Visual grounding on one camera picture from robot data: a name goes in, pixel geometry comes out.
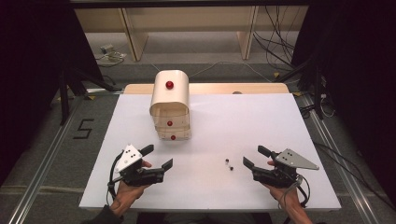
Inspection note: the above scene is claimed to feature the left hand-held gripper cable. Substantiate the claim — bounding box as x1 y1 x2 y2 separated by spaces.
106 150 125 206

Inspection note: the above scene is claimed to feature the person's right hand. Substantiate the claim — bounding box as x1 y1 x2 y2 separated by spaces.
262 160 305 214

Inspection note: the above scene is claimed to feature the black metal stand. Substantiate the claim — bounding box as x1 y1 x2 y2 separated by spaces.
274 55 327 120

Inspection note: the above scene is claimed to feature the right hand-held gripper cable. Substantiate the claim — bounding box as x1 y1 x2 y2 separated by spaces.
278 174 312 209

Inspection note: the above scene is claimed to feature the bundle of black cables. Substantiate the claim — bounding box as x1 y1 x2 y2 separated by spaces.
252 5 301 69

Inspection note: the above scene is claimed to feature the light wooden shelf unit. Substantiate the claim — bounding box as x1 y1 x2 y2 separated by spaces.
74 5 309 62

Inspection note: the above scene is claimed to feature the cream wooden drawer cabinet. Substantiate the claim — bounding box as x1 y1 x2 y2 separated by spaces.
148 69 191 142

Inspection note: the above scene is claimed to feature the black tripod stand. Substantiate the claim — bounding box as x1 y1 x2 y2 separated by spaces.
57 66 124 126

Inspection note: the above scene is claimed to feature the white table board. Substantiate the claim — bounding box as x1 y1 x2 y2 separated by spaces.
78 92 342 213

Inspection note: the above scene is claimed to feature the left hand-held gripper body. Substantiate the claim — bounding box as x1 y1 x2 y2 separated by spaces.
113 144 165 188

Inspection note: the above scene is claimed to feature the person's left hand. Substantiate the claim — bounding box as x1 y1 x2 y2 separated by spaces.
109 161 153 217

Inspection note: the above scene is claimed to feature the shallow drawer with red knob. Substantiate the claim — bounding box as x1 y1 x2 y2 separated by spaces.
151 115 191 131

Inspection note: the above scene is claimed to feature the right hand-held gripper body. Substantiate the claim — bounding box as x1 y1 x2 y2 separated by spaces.
251 147 320 189

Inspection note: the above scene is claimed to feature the aluminium floor rail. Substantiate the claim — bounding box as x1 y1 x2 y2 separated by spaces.
6 96 86 224
299 92 380 224

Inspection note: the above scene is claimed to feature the white power strip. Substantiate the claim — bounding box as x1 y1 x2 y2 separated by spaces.
98 44 128 63

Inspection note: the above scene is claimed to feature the long black floor cable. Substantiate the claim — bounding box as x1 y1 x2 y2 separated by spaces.
312 141 396 213

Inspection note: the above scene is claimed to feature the black curtain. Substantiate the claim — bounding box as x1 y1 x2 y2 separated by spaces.
291 0 396 202
0 0 105 188

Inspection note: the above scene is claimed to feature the low drawer with red knob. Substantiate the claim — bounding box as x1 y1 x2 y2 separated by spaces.
156 128 191 142

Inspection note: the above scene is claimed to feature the hand-held gripper cable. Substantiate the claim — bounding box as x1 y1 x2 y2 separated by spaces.
106 150 125 206
278 174 312 209

